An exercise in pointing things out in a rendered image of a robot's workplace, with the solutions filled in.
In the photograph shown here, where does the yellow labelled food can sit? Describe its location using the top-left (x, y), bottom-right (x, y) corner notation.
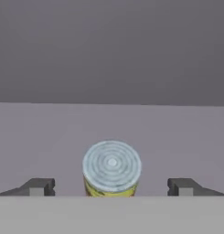
top-left (81, 139), bottom-right (143, 197)

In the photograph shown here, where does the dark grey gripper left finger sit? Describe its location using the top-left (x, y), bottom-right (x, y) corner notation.
top-left (0, 177), bottom-right (56, 197)

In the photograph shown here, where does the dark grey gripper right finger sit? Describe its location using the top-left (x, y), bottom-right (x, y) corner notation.
top-left (166, 177), bottom-right (224, 197)

